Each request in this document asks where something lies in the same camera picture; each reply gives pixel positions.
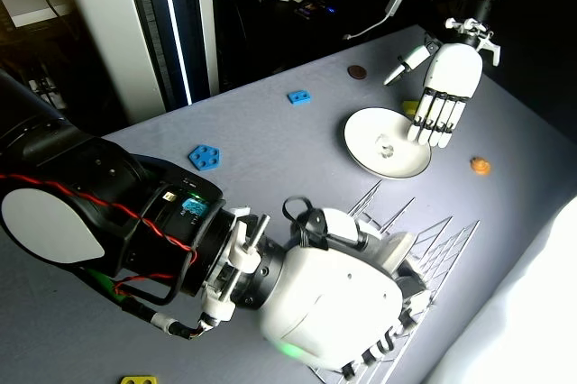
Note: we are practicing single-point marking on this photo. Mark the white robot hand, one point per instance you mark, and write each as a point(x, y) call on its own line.
point(455, 70)
point(333, 303)

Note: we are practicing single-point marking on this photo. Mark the blue two-hole rectangular block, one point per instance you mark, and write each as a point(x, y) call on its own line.
point(299, 97)

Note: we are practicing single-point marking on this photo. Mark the yellow rectangular block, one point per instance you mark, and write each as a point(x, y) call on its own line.
point(409, 106)

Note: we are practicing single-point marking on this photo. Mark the orange swirl pastry toy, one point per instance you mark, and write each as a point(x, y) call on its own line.
point(480, 166)

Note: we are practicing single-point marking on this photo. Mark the brown round disc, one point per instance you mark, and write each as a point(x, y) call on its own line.
point(356, 71)

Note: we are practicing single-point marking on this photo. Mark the blue pentagon block with holes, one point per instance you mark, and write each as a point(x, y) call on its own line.
point(205, 157)

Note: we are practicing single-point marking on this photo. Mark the white backdrop sheet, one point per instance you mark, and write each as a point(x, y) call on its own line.
point(532, 312)

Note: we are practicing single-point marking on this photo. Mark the yellow flat block with holes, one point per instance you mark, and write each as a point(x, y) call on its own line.
point(137, 379)

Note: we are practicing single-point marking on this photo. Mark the white cabinet with light strip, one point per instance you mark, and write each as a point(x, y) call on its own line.
point(103, 19)

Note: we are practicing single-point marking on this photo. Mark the white background desk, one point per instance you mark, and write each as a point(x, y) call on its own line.
point(31, 5)

